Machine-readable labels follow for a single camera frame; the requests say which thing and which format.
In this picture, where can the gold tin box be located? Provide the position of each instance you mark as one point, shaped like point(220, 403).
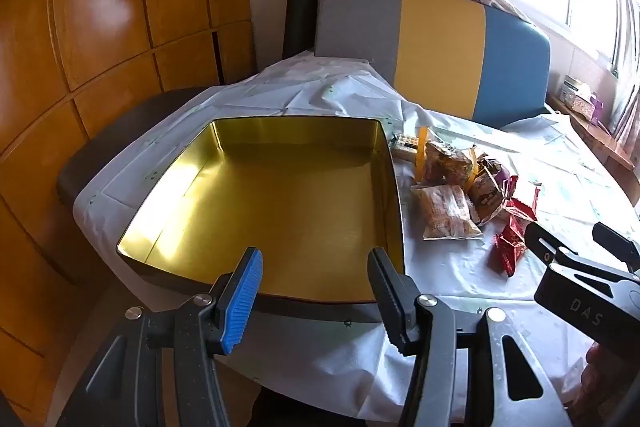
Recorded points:
point(280, 207)

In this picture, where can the black rolled mat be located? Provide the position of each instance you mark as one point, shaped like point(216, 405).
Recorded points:
point(300, 7)

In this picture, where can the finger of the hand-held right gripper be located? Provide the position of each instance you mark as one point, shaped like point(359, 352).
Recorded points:
point(617, 244)
point(545, 244)

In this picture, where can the sheer patterned curtain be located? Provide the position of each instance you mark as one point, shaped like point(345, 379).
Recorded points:
point(627, 117)

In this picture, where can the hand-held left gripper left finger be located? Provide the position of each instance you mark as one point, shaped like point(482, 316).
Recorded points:
point(245, 302)

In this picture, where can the clear peanut brittle packet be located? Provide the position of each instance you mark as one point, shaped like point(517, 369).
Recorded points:
point(445, 212)

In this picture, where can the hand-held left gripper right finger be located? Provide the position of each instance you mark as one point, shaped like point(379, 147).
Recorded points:
point(387, 292)

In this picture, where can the yellow-edged clear snack packet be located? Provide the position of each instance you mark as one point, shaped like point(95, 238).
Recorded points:
point(445, 162)

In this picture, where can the red gold-print snack packet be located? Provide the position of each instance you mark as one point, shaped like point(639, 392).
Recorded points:
point(510, 247)

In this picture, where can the wooden side table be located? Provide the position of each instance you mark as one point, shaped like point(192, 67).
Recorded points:
point(600, 142)

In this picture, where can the purple bottle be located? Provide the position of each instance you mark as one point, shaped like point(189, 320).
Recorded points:
point(596, 109)

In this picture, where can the clear nut bar packet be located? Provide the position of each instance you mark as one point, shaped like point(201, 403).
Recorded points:
point(404, 146)

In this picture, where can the wooden wardrobe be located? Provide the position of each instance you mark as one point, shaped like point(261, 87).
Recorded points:
point(100, 7)

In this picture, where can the white cloud-print tablecloth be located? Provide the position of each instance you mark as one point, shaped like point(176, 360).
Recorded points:
point(500, 297)

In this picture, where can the items on window shelf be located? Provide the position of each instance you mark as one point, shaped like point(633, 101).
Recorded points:
point(572, 87)

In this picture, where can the grey yellow blue chair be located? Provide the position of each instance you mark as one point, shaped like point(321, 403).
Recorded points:
point(440, 42)

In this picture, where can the dark brown seat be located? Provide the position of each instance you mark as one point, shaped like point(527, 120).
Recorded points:
point(115, 142)

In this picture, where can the person's right hand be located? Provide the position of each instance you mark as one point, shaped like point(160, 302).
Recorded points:
point(612, 387)

